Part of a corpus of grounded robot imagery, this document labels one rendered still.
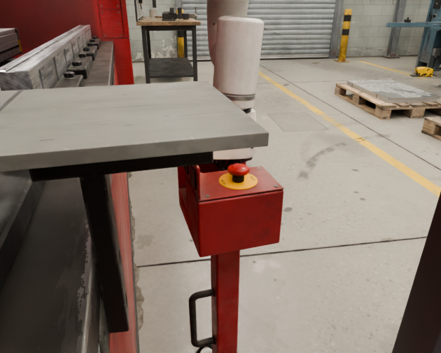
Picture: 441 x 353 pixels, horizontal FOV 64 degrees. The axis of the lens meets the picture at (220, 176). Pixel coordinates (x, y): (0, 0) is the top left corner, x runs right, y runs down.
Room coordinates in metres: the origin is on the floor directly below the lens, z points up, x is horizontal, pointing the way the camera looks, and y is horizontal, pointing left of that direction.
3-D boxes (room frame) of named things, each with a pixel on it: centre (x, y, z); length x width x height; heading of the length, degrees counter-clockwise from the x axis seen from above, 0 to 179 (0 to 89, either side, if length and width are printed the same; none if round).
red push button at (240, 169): (0.59, -0.03, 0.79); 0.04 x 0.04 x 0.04
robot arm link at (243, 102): (0.69, -0.02, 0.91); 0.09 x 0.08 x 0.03; 107
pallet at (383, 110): (4.25, -2.00, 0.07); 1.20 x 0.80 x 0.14; 7
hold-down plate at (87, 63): (1.22, 0.46, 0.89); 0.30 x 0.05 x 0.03; 15
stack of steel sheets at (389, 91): (4.25, -2.00, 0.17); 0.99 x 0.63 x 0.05; 7
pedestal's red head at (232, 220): (0.63, -0.01, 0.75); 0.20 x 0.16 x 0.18; 17
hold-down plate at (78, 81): (0.83, 0.36, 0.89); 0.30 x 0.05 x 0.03; 15
